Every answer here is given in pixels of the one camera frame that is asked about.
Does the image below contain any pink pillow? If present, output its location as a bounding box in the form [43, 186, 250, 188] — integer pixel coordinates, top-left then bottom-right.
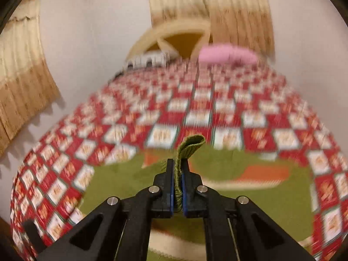
[198, 43, 259, 65]

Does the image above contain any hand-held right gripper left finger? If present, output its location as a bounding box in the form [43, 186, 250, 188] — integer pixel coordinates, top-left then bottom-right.
[23, 159, 175, 261]

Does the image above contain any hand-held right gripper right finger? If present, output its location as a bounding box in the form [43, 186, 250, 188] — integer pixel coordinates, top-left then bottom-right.
[181, 159, 317, 261]

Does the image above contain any cream wooden headboard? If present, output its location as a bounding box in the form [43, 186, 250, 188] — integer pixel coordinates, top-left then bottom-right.
[125, 19, 212, 62]

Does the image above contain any red checkered bed blanket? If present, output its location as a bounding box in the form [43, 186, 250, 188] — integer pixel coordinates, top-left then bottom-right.
[10, 60, 348, 261]

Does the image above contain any green striped small shirt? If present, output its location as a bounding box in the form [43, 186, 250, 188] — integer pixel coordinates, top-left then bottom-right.
[80, 135, 313, 261]

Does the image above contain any grey white pillow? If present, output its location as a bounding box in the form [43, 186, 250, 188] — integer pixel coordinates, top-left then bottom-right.
[115, 51, 174, 77]

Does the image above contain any beige patterned curtain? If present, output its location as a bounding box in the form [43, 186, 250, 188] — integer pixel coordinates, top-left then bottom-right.
[0, 0, 61, 157]
[144, 0, 276, 60]

